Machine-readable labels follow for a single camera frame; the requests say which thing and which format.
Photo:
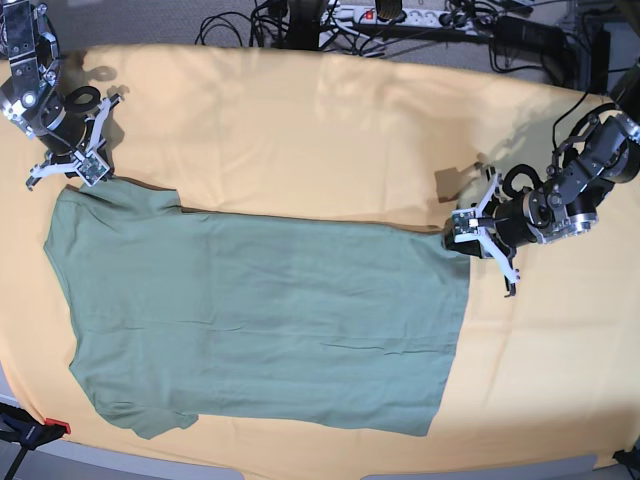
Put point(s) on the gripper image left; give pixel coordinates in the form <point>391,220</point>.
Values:
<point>66,130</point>

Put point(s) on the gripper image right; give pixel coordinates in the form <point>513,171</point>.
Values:
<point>517,222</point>

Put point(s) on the green T-shirt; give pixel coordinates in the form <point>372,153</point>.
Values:
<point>179,314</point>

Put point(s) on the yellow table cloth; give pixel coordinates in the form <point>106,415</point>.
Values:
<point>551,373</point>

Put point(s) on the black power adapter brick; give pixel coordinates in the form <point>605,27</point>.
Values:
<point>529,36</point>

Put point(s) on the white power strip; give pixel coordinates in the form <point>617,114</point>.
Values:
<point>363,18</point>

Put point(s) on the black box right background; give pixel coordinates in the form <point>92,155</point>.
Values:
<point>600,56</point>

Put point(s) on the black clamp right corner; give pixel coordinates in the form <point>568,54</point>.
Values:
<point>629,459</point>

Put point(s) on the blue red clamp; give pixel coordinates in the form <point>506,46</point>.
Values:
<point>30,434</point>

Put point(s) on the black table leg post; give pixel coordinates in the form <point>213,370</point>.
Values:
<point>304,24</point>

